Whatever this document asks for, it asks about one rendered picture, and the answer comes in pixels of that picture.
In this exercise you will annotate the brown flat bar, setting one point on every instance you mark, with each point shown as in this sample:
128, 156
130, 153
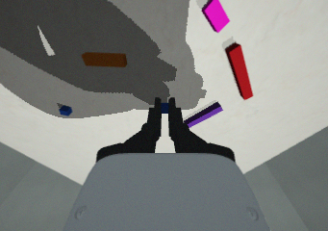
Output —
104, 59

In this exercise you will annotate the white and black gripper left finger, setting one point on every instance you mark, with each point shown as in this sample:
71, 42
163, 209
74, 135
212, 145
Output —
142, 141

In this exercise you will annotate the small blue block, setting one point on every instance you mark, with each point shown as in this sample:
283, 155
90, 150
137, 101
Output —
66, 111
164, 108

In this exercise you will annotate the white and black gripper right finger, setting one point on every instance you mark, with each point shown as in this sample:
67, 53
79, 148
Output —
187, 142

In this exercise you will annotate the purple rod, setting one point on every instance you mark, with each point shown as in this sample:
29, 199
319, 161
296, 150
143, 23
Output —
211, 111

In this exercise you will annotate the magenta block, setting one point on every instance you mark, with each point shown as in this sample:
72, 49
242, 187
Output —
215, 15

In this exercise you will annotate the red rod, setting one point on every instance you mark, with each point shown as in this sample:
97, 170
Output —
237, 63

